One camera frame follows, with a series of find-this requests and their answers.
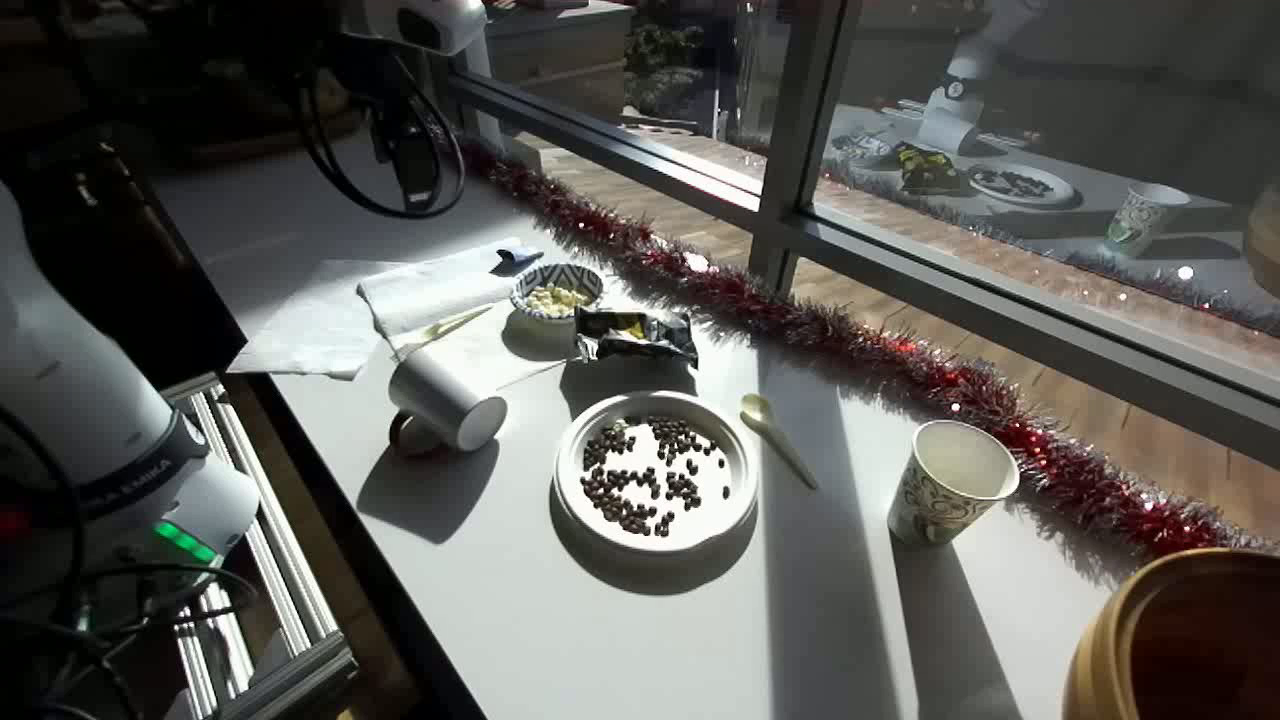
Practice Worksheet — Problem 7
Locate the small bowl with yellow food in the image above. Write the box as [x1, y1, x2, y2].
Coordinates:
[504, 255, 607, 364]

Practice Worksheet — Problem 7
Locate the pale plastic spoon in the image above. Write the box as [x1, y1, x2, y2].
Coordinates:
[738, 387, 825, 495]

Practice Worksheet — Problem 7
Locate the patterned paper cup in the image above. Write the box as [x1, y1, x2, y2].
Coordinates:
[884, 417, 1023, 552]

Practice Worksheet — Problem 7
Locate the round bamboo basket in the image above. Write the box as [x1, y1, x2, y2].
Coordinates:
[1059, 545, 1280, 720]

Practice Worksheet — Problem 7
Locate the dark coffee beans heap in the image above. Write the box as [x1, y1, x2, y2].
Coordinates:
[578, 410, 740, 541]

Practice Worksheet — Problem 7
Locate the black snack packet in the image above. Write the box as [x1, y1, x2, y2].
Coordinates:
[574, 304, 703, 373]

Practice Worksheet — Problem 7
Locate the white mug cup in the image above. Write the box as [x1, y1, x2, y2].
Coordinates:
[386, 344, 516, 461]

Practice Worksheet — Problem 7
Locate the dark metal window frame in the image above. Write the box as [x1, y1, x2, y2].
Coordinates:
[443, 0, 1280, 471]

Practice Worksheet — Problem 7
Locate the wooden stick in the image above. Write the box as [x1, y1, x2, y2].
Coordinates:
[395, 304, 500, 358]

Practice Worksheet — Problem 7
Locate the aluminium profile rail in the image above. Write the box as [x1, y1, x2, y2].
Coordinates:
[159, 368, 365, 720]

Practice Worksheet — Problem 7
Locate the red tinsel garland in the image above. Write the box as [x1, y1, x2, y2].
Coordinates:
[457, 135, 1251, 566]

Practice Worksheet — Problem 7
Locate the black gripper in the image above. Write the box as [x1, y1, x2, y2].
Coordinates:
[373, 56, 457, 217]

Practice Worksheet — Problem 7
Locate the white bowl of beans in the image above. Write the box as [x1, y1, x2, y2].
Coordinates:
[549, 385, 765, 561]

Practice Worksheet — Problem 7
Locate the white folded napkin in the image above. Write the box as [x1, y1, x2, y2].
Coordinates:
[353, 253, 519, 354]

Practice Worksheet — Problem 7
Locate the small blue object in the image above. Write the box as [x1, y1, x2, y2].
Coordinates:
[490, 245, 549, 279]

